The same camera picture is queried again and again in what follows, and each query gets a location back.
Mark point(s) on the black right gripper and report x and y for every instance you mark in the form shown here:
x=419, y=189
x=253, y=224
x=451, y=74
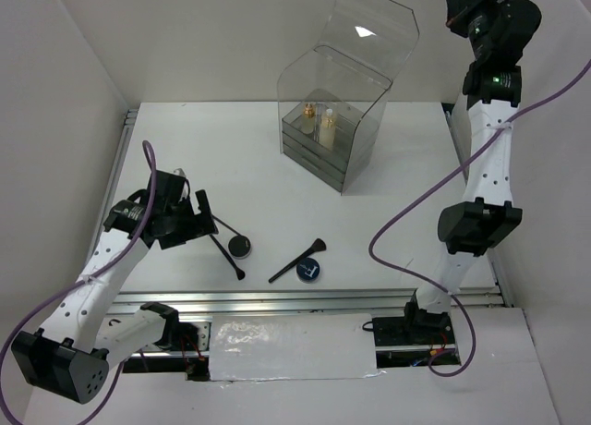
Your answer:
x=461, y=5

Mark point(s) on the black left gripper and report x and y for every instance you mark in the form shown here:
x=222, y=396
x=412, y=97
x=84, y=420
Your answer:
x=195, y=228

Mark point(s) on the black thin makeup brush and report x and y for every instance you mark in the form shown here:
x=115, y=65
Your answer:
x=226, y=225

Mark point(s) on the small gold cap bottle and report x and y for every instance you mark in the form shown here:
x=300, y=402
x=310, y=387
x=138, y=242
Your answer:
x=308, y=122

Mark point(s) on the cream foundation bottle gold collar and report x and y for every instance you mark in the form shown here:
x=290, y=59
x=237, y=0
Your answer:
x=327, y=128

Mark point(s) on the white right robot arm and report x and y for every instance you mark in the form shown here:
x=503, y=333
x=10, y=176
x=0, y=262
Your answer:
x=483, y=217

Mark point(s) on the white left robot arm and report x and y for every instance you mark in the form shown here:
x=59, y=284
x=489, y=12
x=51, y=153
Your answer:
x=72, y=352

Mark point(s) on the black small makeup brush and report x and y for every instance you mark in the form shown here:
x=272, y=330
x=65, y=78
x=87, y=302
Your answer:
x=240, y=274

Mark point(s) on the black fan makeup brush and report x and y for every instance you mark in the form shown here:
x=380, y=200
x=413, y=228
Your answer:
x=317, y=246

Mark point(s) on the clear acrylic makeup organizer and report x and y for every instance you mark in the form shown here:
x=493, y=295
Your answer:
x=363, y=47

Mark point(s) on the black round compact jar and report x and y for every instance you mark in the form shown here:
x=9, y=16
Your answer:
x=239, y=247

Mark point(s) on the blue round jar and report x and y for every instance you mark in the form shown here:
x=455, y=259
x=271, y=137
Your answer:
x=308, y=270

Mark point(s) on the aluminium frame rail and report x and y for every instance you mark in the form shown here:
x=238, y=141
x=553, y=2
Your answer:
x=264, y=302

